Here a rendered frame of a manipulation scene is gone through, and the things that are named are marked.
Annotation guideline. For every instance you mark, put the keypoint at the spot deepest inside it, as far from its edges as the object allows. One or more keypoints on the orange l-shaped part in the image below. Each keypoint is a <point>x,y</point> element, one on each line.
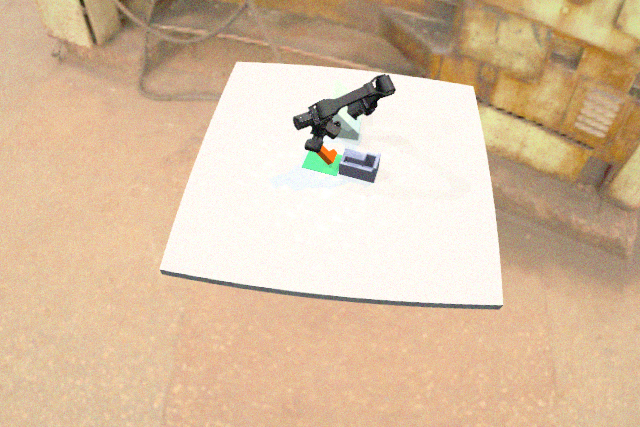
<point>327,156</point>

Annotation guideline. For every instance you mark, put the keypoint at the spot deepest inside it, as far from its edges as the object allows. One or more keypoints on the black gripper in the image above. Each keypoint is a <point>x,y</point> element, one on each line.
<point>315,143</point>

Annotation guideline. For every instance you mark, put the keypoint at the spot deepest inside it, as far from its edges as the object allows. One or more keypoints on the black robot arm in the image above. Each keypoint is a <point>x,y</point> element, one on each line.
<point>364,101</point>

